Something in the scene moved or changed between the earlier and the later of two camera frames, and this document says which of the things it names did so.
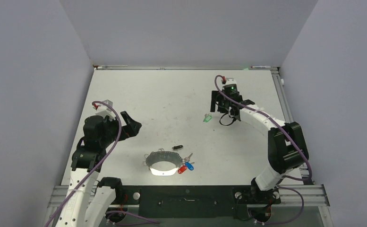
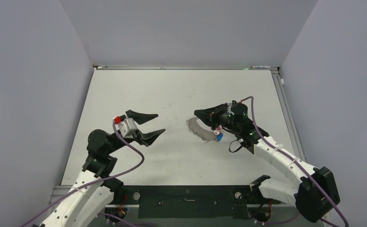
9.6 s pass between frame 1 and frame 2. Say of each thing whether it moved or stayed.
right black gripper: moved
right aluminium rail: stayed
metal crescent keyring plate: moved
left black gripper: moved
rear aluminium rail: stayed
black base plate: stayed
